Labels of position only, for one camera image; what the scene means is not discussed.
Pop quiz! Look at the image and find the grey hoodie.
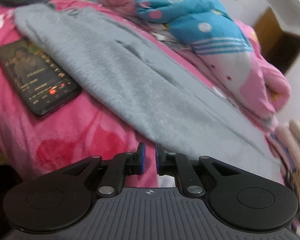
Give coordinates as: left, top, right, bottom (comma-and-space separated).
14, 5, 284, 183

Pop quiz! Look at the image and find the pink and blue quilt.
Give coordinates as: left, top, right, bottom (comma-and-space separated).
104, 0, 292, 120

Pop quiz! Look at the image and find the pink floral blanket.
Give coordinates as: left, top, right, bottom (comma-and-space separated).
0, 0, 285, 188

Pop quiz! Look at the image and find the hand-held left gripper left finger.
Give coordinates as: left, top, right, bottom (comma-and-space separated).
62, 142, 147, 197

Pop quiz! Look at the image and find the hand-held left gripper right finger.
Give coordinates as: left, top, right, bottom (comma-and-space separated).
155, 144, 240, 197

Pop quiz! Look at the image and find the black smartphone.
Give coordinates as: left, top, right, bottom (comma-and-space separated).
0, 38, 82, 117

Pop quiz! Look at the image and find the brown wooden door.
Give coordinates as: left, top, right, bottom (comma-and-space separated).
254, 7, 300, 75

